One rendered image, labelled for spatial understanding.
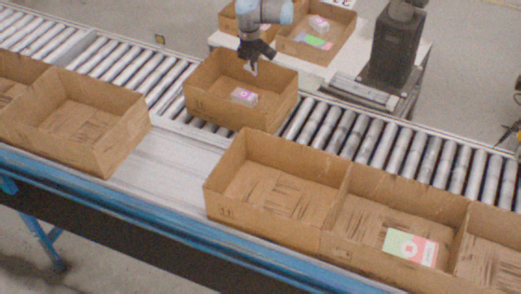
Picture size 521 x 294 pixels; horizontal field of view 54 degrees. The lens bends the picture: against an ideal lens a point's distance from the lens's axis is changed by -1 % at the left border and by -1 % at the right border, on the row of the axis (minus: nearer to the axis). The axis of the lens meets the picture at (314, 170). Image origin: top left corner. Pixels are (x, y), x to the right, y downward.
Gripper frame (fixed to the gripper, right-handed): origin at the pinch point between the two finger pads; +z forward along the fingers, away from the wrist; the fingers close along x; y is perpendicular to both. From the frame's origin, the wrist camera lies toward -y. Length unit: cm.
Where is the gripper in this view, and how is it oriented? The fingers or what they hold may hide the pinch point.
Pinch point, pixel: (258, 72)
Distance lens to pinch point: 228.2
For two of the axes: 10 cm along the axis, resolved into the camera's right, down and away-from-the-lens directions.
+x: -3.6, 7.6, -5.4
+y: -9.3, -3.1, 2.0
